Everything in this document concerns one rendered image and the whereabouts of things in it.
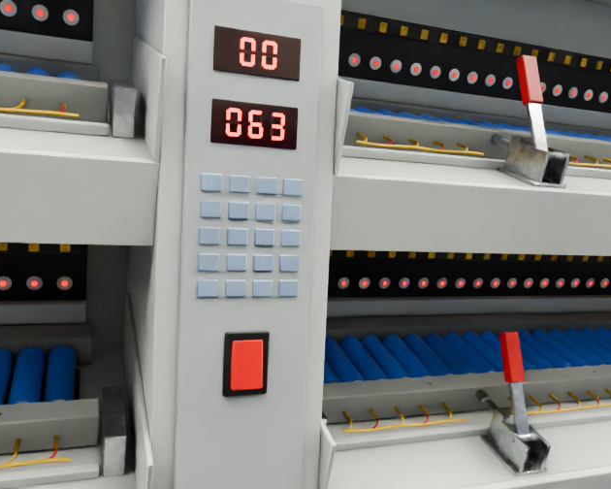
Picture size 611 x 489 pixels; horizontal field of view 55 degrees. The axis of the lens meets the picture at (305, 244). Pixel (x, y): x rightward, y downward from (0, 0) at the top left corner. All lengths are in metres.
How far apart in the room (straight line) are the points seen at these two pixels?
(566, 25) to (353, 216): 0.44
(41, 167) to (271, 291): 0.13
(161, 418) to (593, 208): 0.31
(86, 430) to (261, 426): 0.11
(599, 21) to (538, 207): 0.38
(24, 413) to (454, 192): 0.29
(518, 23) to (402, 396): 0.41
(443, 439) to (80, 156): 0.31
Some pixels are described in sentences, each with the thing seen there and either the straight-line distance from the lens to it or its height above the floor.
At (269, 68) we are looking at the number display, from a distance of 0.31.
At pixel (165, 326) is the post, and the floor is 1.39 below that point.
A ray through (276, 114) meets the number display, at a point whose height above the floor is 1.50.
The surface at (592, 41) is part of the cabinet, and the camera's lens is 0.74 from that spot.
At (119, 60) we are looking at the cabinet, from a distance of 0.51.
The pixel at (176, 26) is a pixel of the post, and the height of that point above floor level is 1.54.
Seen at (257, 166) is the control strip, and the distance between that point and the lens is 0.31.
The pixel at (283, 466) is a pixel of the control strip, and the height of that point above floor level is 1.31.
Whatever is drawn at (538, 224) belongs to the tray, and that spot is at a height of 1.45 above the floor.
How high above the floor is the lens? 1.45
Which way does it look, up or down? 3 degrees down
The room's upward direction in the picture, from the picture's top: 3 degrees clockwise
